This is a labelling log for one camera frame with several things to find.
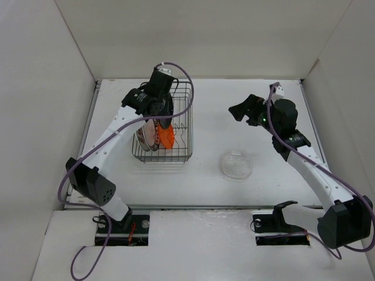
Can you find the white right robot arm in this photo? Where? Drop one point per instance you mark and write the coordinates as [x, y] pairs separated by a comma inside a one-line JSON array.
[[346, 216]]

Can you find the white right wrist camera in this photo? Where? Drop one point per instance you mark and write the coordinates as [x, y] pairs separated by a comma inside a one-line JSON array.
[[276, 92]]

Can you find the white plate with red characters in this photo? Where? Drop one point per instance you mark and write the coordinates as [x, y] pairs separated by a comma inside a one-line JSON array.
[[141, 139]]

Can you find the grey wire dish rack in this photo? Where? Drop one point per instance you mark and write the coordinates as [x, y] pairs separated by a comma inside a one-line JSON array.
[[183, 146]]

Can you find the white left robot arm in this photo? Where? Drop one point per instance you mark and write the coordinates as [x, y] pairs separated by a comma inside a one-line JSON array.
[[139, 106]]

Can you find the clear glass plate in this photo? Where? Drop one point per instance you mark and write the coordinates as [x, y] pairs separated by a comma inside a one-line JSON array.
[[236, 165]]

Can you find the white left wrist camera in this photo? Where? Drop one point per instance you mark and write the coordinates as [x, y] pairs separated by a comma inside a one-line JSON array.
[[166, 71]]

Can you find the aluminium table edge rail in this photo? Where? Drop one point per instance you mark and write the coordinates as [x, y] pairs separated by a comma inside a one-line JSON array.
[[188, 207]]

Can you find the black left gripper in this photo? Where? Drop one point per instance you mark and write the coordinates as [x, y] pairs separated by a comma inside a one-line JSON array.
[[165, 110]]

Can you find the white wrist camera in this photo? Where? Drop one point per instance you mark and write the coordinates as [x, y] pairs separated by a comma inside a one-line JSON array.
[[276, 92], [166, 71]]

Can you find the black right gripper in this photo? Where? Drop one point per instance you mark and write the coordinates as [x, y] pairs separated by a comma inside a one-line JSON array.
[[248, 108]]

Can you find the orange plastic plate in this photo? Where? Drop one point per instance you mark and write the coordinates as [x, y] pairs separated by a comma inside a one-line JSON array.
[[166, 136]]

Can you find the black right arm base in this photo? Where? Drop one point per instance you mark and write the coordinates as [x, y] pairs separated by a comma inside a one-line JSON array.
[[271, 229]]

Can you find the white plate with dark rim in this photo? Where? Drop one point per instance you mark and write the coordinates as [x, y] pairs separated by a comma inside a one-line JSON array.
[[150, 135]]

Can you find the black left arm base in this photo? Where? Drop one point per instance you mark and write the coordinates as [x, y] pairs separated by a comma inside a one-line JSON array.
[[135, 234]]

